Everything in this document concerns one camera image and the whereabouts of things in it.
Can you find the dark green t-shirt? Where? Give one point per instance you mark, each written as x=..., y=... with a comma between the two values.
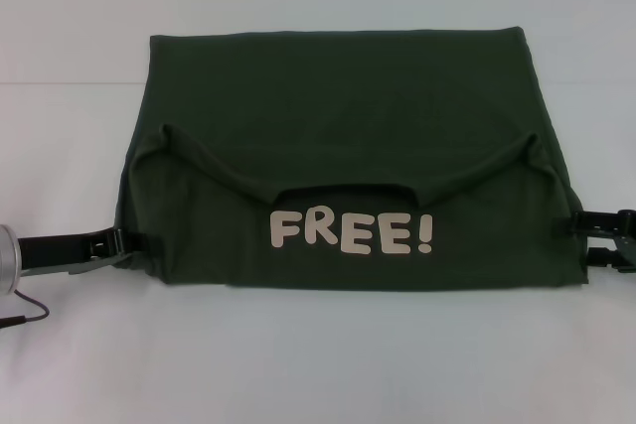
x=348, y=146

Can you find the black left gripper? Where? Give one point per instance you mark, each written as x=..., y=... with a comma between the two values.
x=54, y=247

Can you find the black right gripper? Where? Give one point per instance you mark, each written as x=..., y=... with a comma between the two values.
x=628, y=240

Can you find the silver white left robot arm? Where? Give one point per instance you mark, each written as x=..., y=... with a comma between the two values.
x=9, y=259

